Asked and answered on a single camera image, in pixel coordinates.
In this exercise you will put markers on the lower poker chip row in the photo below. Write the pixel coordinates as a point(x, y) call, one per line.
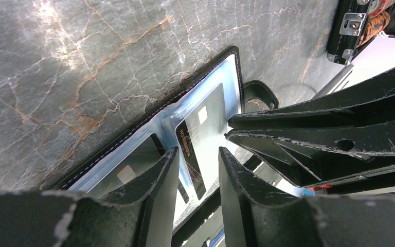
point(374, 26)

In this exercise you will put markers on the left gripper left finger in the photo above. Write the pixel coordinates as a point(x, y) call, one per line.
point(139, 213)

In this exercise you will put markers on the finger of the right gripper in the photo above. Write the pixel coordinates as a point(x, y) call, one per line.
point(366, 103)
point(318, 156)

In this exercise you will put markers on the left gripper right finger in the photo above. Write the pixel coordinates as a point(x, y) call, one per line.
point(255, 213)

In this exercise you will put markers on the black poker chip case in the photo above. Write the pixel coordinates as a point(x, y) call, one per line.
point(349, 24)

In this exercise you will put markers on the black leather card holder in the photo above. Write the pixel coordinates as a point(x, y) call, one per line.
point(195, 121)

